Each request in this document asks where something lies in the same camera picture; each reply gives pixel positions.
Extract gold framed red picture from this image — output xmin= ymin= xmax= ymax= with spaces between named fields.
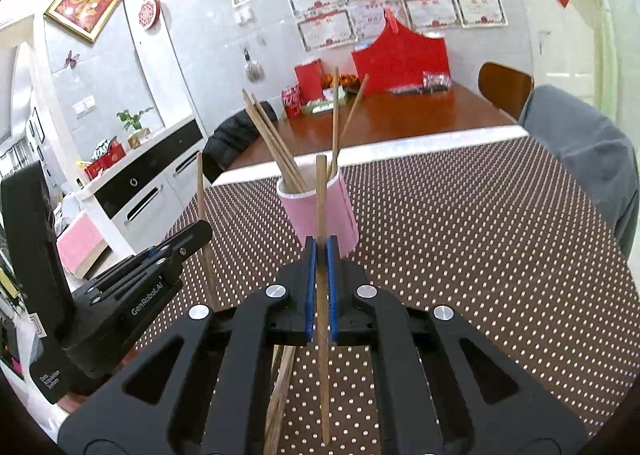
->
xmin=44 ymin=0 xmax=124 ymax=44

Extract grey jacket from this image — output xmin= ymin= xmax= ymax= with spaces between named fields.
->
xmin=517 ymin=84 xmax=640 ymax=261

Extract black jacket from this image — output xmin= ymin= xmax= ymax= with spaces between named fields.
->
xmin=201 ymin=101 xmax=278 ymax=183

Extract brown polka dot tablecloth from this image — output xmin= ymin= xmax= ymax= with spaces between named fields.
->
xmin=132 ymin=135 xmax=632 ymax=455

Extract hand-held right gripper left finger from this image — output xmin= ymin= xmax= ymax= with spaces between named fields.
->
xmin=56 ymin=236 xmax=319 ymax=455

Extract large red paper bag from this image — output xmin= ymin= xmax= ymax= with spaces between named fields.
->
xmin=350 ymin=7 xmax=451 ymax=96

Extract green box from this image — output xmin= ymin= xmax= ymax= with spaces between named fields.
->
xmin=302 ymin=97 xmax=346 ymax=114

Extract pink cushion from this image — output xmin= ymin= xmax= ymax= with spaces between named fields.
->
xmin=56 ymin=212 xmax=108 ymax=280

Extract hanging wall ornament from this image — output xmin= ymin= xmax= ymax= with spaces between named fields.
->
xmin=243 ymin=47 xmax=263 ymax=82

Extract black and white cabinet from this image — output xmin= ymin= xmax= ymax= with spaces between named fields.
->
xmin=65 ymin=117 xmax=208 ymax=281

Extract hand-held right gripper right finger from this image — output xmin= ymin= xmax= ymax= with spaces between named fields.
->
xmin=326 ymin=236 xmax=590 ymax=455

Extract small red box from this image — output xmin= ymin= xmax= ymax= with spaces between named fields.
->
xmin=294 ymin=60 xmax=323 ymax=103

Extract pink cylindrical holder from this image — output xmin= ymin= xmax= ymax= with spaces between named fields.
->
xmin=276 ymin=170 xmax=360 ymax=258

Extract white table cover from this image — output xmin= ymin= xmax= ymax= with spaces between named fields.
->
xmin=210 ymin=124 xmax=531 ymax=186

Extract clear plastic bag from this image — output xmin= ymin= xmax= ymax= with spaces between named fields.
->
xmin=422 ymin=71 xmax=451 ymax=93

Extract potted green plant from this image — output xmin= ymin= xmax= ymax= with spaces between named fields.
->
xmin=117 ymin=107 xmax=155 ymax=150

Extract red gift box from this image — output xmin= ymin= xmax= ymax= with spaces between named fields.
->
xmin=82 ymin=137 xmax=126 ymax=180

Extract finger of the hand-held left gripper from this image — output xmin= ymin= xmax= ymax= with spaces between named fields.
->
xmin=75 ymin=220 xmax=214 ymax=307
xmin=92 ymin=242 xmax=173 ymax=282

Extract brown wooden chair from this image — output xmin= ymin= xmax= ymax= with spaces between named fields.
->
xmin=477 ymin=61 xmax=535 ymax=122

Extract green curtain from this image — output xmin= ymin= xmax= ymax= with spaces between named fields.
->
xmin=595 ymin=0 xmax=631 ymax=100

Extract bunch of wooden chopsticks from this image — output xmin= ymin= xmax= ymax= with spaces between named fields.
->
xmin=262 ymin=345 xmax=297 ymax=455

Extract red drink can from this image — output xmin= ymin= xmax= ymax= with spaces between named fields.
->
xmin=281 ymin=86 xmax=302 ymax=118

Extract red round fan ornament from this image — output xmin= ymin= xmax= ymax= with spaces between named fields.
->
xmin=137 ymin=0 xmax=162 ymax=30

